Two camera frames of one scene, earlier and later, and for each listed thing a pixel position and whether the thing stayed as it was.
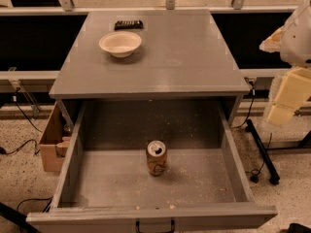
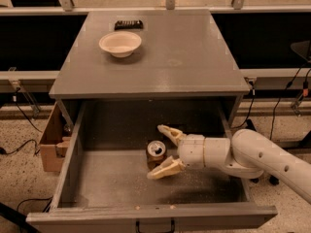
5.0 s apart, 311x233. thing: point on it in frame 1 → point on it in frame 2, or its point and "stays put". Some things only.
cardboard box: [53, 144] stays put
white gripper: [297, 44] → [190, 150]
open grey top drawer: [102, 183] stays put
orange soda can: [156, 152] stays put
